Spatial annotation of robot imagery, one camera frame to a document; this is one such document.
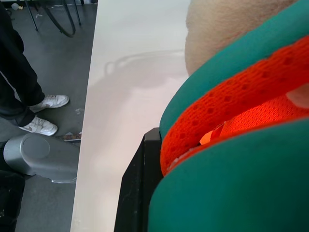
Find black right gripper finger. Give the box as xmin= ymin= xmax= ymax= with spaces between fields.
xmin=114 ymin=128 xmax=162 ymax=232

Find small colourful strip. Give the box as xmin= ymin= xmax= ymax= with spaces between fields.
xmin=56 ymin=131 xmax=83 ymax=142

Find green and orange shoe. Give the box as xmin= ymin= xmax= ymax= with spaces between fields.
xmin=147 ymin=0 xmax=309 ymax=232

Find silver robot body part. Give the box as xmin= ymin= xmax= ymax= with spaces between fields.
xmin=3 ymin=133 xmax=80 ymax=185

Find white sneaker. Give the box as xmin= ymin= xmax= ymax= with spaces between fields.
xmin=29 ymin=94 xmax=70 ymax=114
xmin=18 ymin=116 xmax=58 ymax=136

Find black robot body part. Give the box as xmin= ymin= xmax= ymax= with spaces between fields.
xmin=0 ymin=169 xmax=27 ymax=232

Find person's black trousers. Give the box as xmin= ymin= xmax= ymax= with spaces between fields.
xmin=0 ymin=2 xmax=45 ymax=127

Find black metal chair legs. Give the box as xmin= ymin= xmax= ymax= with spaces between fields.
xmin=24 ymin=0 xmax=82 ymax=38

